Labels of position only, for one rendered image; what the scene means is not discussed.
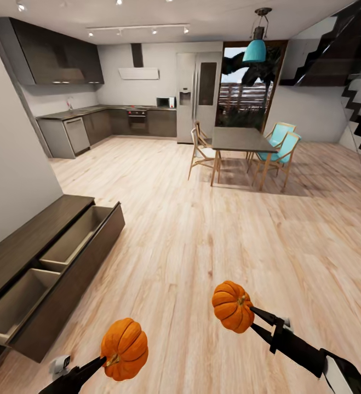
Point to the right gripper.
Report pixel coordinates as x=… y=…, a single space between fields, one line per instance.
x=283 y=340

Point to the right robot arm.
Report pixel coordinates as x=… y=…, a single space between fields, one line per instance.
x=341 y=375

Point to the pumpkin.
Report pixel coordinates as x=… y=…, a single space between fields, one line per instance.
x=126 y=350
x=232 y=306

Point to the microwave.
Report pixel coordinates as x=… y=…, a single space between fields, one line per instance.
x=166 y=101

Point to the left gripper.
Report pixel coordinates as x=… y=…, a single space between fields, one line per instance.
x=72 y=382

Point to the stairs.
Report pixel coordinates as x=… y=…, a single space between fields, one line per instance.
x=329 y=54

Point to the dishwasher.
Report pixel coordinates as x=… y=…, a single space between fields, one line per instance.
x=77 y=135

